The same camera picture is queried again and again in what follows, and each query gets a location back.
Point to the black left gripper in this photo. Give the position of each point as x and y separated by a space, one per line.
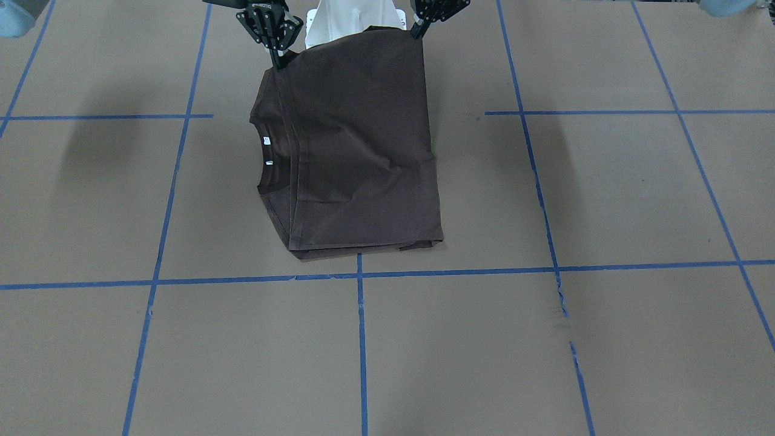
433 11

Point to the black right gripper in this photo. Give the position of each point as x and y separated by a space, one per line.
264 15

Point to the dark brown t-shirt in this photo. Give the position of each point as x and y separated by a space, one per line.
344 132

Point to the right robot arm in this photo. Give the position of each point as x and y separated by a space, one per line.
19 17

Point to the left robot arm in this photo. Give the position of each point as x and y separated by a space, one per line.
713 8

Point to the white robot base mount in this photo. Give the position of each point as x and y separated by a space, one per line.
331 20

